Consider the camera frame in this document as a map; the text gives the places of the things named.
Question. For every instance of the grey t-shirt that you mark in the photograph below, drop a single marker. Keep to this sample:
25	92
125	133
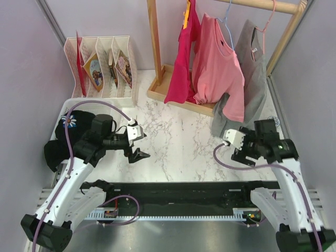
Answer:
253	65

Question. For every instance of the children's book yellow cover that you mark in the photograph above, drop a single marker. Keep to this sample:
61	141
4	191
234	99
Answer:
93	70

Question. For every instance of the magenta t-shirt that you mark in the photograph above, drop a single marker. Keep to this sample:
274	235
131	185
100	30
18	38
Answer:
180	88

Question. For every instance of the thin dark book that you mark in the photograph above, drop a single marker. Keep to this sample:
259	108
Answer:
111	65

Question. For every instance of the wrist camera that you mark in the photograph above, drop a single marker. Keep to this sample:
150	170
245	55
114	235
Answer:
235	138
134	131

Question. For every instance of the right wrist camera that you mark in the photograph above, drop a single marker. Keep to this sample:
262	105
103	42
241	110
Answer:
235	138

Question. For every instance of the pink t-shirt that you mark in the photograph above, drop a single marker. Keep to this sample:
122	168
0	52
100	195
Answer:
216	71

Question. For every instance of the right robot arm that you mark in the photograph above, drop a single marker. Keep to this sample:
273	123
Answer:
298	226

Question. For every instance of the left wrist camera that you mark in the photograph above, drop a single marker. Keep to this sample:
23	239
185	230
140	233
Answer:
134	131

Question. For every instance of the blue wire hanger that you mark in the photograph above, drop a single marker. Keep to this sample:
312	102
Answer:
224	21

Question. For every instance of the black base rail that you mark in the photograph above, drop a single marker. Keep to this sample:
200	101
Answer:
170	199

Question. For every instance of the red folder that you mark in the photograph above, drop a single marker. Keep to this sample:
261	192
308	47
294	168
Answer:
79	67

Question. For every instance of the white cable duct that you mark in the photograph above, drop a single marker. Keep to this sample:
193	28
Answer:
101	215

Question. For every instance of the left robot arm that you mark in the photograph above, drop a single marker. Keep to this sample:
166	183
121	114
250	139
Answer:
54	223

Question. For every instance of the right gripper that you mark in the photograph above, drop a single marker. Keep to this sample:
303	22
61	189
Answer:
240	155

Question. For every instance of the blue white round container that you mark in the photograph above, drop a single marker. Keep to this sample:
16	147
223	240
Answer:
276	120

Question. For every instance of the pink wire hanger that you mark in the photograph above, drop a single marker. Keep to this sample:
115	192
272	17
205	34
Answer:
263	31

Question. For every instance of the children's book pink cover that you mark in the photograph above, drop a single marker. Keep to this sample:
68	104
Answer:
123	67

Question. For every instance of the white magazine file rack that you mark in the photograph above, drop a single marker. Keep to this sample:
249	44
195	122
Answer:
118	91

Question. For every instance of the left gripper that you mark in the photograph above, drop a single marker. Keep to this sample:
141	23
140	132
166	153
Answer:
136	155

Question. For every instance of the orange hanger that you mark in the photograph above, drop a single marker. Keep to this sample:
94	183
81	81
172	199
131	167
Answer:
186	14

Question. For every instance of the black clothing with daisy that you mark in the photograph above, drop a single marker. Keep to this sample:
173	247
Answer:
56	151

